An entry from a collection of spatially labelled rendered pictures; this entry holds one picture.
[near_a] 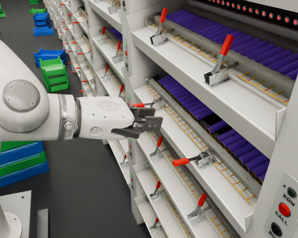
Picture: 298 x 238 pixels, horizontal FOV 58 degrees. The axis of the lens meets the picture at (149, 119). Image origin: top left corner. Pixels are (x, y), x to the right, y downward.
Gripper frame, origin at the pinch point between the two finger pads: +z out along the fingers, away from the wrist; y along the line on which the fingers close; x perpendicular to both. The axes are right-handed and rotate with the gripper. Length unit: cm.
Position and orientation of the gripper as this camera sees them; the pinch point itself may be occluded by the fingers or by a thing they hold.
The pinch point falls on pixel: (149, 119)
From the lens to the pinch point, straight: 56.7
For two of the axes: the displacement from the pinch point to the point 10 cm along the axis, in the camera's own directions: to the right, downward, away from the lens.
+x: -2.3, 8.7, 4.4
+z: 9.0, 0.2, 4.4
